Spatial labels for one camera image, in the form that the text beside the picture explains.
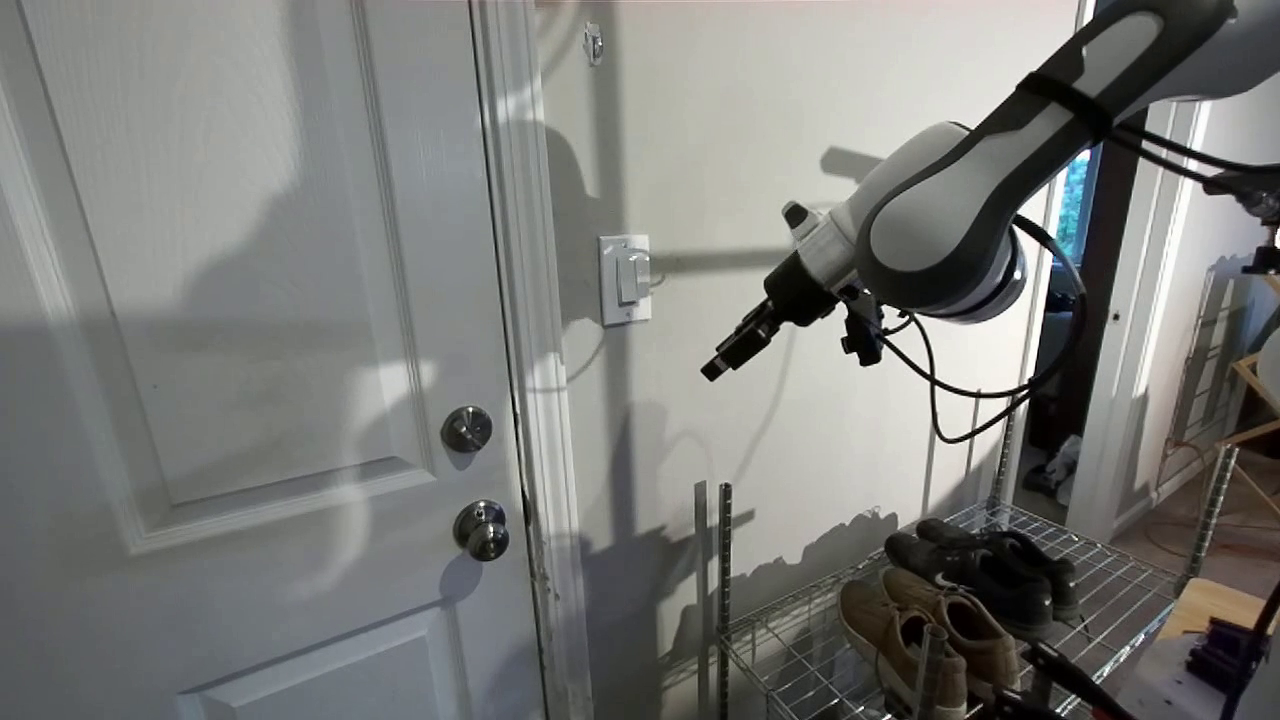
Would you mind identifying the silver deadbolt lock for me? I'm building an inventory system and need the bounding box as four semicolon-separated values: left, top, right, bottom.
437;403;495;461

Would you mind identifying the white doorway trim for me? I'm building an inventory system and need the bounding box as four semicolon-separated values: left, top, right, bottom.
1062;78;1213;547

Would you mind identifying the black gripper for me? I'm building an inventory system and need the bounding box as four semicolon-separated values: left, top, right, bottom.
702;247;849;390

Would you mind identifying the white wall light switch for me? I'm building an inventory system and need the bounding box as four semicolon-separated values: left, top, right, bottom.
597;230;660;334

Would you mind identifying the tan wooden board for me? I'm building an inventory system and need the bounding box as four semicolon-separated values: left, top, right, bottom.
1158;571;1280;645

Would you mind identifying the silver round door knob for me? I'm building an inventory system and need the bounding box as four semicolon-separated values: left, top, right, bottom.
448;496;515;565

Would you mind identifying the blue clamp base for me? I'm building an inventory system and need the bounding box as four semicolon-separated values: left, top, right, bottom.
1182;615;1272;696

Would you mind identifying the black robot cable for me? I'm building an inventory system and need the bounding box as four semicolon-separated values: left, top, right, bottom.
872;100;1280;453

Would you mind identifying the white door frame trim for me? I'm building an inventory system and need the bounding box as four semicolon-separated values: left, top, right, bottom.
465;0;602;720

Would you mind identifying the black shoe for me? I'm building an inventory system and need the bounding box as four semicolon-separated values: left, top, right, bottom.
881;529;1062;632
913;513;1083;614

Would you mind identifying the white panel door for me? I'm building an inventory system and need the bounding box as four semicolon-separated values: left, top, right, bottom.
0;0;553;720

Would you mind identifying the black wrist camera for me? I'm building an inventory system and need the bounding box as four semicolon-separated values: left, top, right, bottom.
838;285;892;374

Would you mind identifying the black rod with red band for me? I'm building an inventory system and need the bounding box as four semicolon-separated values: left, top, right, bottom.
1017;635;1142;720

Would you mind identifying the black camera on stand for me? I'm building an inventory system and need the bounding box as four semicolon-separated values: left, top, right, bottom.
1203;169;1280;282

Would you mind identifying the tan suede shoe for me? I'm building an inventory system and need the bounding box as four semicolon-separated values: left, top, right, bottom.
883;565;1033;699
832;571;972;720

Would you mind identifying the light wooden frame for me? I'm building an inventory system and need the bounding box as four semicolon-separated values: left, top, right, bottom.
1219;347;1280;466

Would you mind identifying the metal wire shoe rack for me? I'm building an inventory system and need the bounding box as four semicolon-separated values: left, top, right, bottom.
687;475;1247;720

